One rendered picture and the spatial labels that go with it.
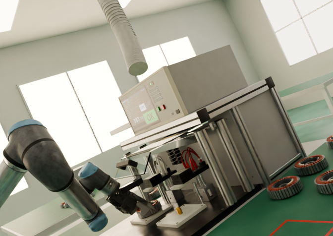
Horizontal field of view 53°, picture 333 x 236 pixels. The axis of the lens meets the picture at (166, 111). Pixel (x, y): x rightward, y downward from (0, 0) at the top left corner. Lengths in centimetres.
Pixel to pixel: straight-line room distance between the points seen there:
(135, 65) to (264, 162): 155
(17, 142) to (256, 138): 85
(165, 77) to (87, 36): 562
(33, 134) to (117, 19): 193
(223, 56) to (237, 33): 768
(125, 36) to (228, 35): 630
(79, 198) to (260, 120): 74
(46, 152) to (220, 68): 79
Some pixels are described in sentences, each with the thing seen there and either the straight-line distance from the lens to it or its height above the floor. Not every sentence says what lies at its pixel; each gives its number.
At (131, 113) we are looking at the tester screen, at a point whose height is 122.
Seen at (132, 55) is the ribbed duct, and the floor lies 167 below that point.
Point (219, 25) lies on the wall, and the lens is 888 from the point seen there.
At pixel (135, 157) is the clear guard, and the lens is 119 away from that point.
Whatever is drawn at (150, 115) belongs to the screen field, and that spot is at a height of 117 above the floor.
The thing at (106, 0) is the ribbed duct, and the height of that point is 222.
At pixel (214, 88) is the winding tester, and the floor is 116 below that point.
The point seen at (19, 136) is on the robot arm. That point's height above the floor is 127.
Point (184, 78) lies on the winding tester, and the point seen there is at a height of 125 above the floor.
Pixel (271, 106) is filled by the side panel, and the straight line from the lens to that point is 145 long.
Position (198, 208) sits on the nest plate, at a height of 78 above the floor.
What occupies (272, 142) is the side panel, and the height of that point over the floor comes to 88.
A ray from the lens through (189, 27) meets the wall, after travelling 821.
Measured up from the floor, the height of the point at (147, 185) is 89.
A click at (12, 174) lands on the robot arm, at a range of 120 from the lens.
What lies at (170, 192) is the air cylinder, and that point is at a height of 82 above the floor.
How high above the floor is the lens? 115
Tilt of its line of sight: 1 degrees up
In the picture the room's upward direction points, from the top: 24 degrees counter-clockwise
